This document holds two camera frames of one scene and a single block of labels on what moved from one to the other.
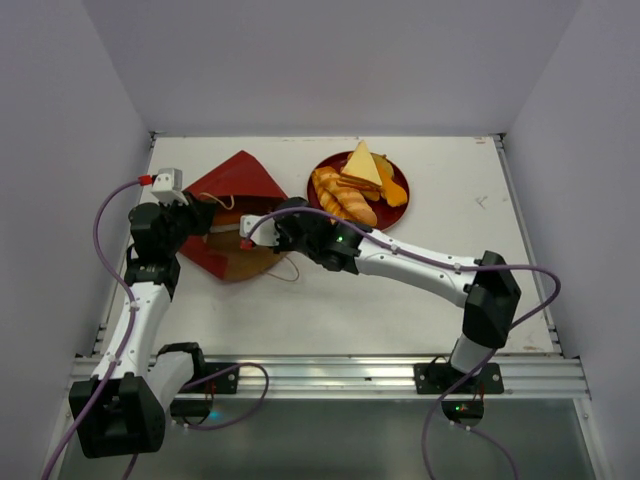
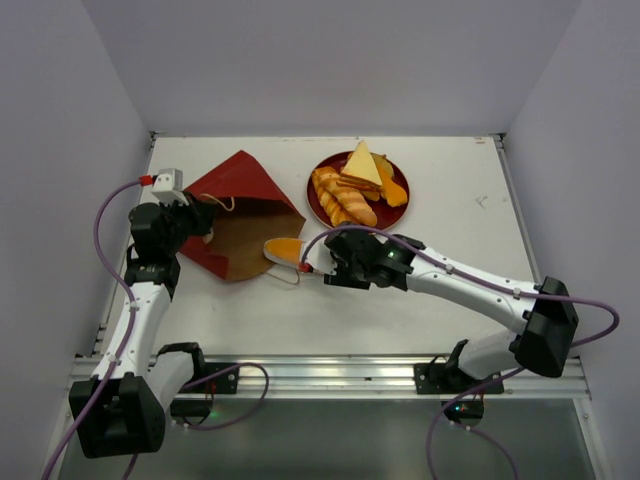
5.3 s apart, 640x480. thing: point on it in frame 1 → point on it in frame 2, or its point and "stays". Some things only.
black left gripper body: (182, 221) stays
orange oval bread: (226, 236) → (284, 251)
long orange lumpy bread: (393, 192) stays
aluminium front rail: (390, 377) stays
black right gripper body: (286, 228) → (338, 257)
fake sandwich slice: (359, 171) stays
